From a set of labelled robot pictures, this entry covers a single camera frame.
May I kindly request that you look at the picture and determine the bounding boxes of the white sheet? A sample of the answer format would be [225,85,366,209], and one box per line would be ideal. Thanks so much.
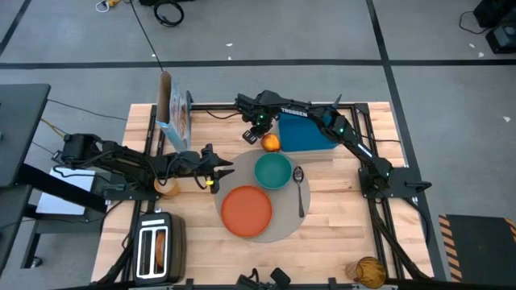
[35,167,96,217]

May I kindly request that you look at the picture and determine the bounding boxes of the orange plate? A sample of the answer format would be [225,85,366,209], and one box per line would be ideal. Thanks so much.
[220,184,274,238]

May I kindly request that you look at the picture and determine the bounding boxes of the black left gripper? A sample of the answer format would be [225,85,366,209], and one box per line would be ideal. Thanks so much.
[177,143,235,194]

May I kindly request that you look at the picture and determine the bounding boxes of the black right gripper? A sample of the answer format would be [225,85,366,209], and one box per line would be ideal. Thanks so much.
[236,94,277,145]

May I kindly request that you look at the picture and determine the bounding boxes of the round grey placemat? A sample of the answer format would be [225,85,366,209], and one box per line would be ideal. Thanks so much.
[213,149,312,244]

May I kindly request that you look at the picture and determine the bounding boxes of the black equipment box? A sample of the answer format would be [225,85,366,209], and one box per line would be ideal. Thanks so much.
[473,0,516,55]

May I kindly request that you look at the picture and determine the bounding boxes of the toast slice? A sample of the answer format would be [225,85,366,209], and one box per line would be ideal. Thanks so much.
[155,230,167,269]

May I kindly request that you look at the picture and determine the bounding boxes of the black chrome toaster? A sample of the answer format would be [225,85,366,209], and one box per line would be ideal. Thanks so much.
[132,212,187,286]

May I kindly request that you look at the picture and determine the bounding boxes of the blue plastic bin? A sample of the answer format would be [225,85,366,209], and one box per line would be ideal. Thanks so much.
[277,112,339,153]

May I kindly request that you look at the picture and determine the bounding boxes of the yellow white plug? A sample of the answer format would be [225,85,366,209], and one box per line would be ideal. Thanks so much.
[95,0,122,13]

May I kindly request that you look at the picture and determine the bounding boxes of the coiled black cable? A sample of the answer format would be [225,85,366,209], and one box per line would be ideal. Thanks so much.
[152,0,185,28]

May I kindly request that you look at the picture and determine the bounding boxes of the hazard striped floor mat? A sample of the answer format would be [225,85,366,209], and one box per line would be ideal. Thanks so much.
[438,213,516,283]

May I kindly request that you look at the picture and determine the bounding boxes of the teal bowl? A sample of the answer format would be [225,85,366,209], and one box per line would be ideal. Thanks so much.
[254,152,293,191]

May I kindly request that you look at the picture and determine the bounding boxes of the light blue cinnamon cereal box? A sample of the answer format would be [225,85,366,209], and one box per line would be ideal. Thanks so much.
[156,71,193,153]

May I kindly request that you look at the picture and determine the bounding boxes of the black desk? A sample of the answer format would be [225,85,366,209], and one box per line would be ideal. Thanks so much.
[0,83,108,275]

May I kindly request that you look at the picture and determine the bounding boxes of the metal spoon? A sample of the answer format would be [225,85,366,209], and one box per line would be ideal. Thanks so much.
[293,165,306,219]

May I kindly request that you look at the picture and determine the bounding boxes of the black aluminium table frame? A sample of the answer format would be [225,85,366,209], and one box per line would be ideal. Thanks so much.
[96,102,435,290]

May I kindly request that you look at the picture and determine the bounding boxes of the small wooden cup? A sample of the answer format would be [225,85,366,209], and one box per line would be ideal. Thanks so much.
[153,176,181,199]

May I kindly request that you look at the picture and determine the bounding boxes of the long black floor cable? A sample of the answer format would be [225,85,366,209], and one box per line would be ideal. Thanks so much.
[129,0,164,73]

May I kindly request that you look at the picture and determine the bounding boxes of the red yellow apple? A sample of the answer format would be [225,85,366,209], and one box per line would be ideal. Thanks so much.
[260,133,282,153]

